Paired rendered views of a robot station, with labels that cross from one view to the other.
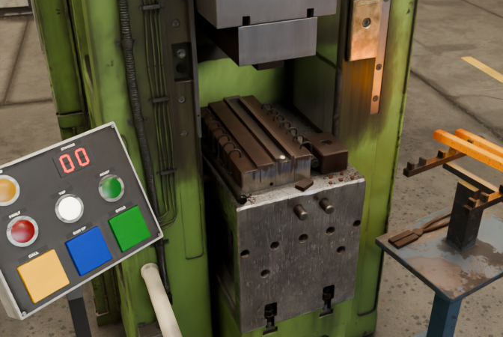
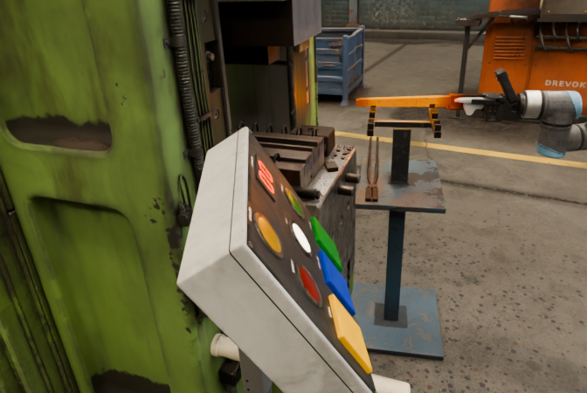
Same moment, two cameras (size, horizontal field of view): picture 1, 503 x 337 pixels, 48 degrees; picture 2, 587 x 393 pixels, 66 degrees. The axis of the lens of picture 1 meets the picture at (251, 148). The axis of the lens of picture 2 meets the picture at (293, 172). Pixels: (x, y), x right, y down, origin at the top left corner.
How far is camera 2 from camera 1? 1.00 m
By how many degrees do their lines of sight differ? 42
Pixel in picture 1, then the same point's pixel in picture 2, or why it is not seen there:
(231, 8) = not seen: outside the picture
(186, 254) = not seen: hidden behind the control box
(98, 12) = not seen: outside the picture
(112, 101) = (169, 129)
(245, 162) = (286, 164)
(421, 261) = (399, 200)
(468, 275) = (431, 192)
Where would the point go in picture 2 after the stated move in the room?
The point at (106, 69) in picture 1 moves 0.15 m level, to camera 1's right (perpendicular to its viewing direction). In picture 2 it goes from (160, 83) to (227, 65)
